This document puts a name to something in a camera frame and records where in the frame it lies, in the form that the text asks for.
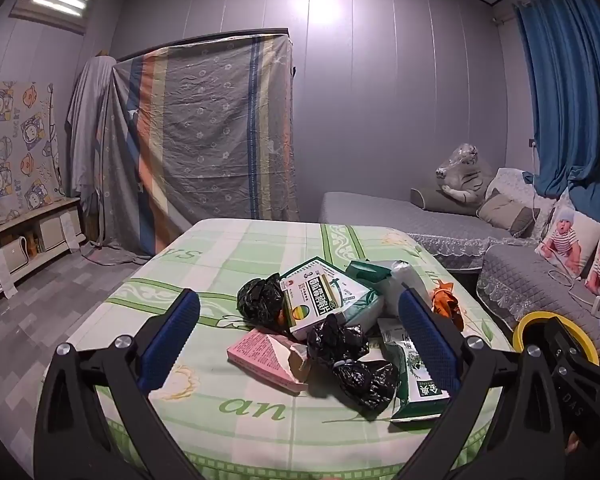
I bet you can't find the white plastic packet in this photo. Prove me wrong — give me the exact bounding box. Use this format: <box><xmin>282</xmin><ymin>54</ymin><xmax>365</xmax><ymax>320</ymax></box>
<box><xmin>340</xmin><ymin>290</ymin><xmax>386</xmax><ymax>332</ymax></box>

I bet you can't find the low white cabinet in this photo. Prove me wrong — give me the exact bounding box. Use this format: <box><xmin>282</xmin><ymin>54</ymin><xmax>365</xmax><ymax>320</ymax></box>
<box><xmin>0</xmin><ymin>196</ymin><xmax>86</xmax><ymax>311</ymax></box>

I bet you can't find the green white herbal box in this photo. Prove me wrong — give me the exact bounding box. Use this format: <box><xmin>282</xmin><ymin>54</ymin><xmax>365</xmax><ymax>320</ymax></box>
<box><xmin>377</xmin><ymin>317</ymin><xmax>453</xmax><ymax>423</ymax></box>

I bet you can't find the green floral tablecloth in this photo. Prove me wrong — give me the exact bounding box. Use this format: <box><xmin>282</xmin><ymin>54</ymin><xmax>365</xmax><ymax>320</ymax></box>
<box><xmin>44</xmin><ymin>217</ymin><xmax>513</xmax><ymax>480</ymax></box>

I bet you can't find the dark green packet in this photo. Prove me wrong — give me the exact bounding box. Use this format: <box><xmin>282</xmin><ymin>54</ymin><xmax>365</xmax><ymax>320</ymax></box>
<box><xmin>345</xmin><ymin>259</ymin><xmax>396</xmax><ymax>291</ymax></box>

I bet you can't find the cartoon printed cloth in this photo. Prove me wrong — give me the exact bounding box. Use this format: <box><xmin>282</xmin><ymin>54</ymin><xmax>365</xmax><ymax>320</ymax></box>
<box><xmin>0</xmin><ymin>80</ymin><xmax>61</xmax><ymax>233</ymax></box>

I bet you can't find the grey quilted sofa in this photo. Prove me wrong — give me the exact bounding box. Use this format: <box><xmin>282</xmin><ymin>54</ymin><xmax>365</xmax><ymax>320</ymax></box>
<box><xmin>317</xmin><ymin>167</ymin><xmax>600</xmax><ymax>376</ymax></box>

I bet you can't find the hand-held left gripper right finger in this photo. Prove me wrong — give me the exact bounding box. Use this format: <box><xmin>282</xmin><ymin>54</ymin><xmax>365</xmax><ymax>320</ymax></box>
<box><xmin>395</xmin><ymin>287</ymin><xmax>570</xmax><ymax>480</ymax></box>

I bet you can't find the striped printed sheet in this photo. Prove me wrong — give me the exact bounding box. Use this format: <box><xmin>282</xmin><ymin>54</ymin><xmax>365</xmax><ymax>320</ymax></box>
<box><xmin>82</xmin><ymin>27</ymin><xmax>301</xmax><ymax>266</ymax></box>

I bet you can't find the white foam fruit net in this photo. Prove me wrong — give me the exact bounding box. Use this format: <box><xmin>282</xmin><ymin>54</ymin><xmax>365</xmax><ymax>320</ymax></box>
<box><xmin>385</xmin><ymin>259</ymin><xmax>421</xmax><ymax>318</ymax></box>

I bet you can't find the yellow rimmed round bin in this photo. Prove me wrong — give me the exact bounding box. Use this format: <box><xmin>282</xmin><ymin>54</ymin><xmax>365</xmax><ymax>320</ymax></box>
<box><xmin>511</xmin><ymin>310</ymin><xmax>600</xmax><ymax>367</ymax></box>

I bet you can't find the pink cardboard box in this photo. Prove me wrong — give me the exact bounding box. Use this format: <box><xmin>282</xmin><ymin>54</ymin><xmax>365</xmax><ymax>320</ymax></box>
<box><xmin>226</xmin><ymin>329</ymin><xmax>311</xmax><ymax>394</ymax></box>

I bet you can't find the grey pillow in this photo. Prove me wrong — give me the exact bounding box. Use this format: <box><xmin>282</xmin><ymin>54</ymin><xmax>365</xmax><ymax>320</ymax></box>
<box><xmin>411</xmin><ymin>186</ymin><xmax>481</xmax><ymax>217</ymax></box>

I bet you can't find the blue curtain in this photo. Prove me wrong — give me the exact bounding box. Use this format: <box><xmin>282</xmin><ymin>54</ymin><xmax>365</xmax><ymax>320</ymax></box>
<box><xmin>512</xmin><ymin>0</ymin><xmax>600</xmax><ymax>221</ymax></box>

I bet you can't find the wrapped tiger plush toy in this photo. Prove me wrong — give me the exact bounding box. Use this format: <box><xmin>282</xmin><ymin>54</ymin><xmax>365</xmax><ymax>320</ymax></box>
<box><xmin>435</xmin><ymin>142</ymin><xmax>496</xmax><ymax>206</ymax></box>

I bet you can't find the white green medicine box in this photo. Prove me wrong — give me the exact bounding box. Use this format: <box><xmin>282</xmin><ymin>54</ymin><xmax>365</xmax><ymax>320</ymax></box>
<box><xmin>279</xmin><ymin>256</ymin><xmax>372</xmax><ymax>342</ymax></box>

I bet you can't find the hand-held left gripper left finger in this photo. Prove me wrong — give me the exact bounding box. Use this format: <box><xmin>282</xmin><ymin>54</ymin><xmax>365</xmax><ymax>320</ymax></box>
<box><xmin>32</xmin><ymin>287</ymin><xmax>216</xmax><ymax>480</ymax></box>

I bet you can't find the grey draped cloth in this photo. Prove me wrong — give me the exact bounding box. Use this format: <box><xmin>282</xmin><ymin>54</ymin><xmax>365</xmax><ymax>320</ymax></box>
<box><xmin>66</xmin><ymin>55</ymin><xmax>118</xmax><ymax>261</ymax></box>

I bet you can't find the black plastic bag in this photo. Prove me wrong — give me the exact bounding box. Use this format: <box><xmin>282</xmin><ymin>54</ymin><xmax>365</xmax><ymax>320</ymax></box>
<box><xmin>331</xmin><ymin>359</ymin><xmax>400</xmax><ymax>415</ymax></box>
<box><xmin>306</xmin><ymin>314</ymin><xmax>370</xmax><ymax>362</ymax></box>
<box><xmin>236</xmin><ymin>276</ymin><xmax>287</xmax><ymax>332</ymax></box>

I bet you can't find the white cable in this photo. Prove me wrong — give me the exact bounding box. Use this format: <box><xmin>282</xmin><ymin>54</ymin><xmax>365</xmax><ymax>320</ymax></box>
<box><xmin>530</xmin><ymin>147</ymin><xmax>600</xmax><ymax>306</ymax></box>

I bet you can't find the white paper slip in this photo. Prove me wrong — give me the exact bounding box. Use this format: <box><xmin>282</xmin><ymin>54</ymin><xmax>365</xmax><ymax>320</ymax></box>
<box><xmin>60</xmin><ymin>212</ymin><xmax>81</xmax><ymax>252</ymax></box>
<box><xmin>0</xmin><ymin>250</ymin><xmax>17</xmax><ymax>297</ymax></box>

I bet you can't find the grey beige cushion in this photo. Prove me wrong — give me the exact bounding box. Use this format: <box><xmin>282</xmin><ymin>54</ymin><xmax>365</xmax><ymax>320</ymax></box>
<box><xmin>476</xmin><ymin>189</ymin><xmax>541</xmax><ymax>238</ymax></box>

